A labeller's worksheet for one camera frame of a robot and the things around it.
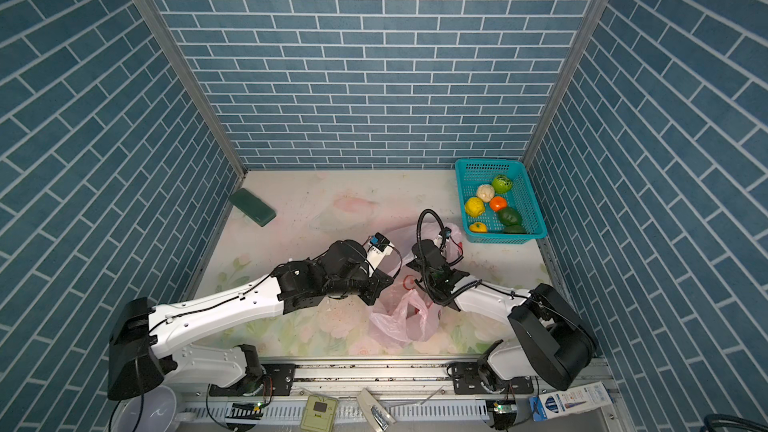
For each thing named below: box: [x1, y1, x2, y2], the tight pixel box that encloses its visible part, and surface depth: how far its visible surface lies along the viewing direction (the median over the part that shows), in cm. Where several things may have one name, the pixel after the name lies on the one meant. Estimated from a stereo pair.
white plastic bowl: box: [111, 385, 177, 432], surface depth 67 cm
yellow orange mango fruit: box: [469, 222, 487, 233], surface depth 100 cm
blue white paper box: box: [529, 382, 614, 422], surface depth 72 cm
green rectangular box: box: [229, 188, 277, 227], surface depth 110 cm
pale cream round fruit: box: [476, 184, 495, 203], surface depth 110 cm
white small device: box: [357, 388, 397, 432], surface depth 69 cm
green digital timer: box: [300, 394, 339, 432], surface depth 69 cm
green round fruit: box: [492, 174, 513, 194], surface depth 111 cm
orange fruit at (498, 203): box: [489, 196, 507, 212], surface depth 108 cm
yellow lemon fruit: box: [465, 196, 485, 218], surface depth 106 cm
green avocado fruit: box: [503, 224, 527, 234], surface depth 101 cm
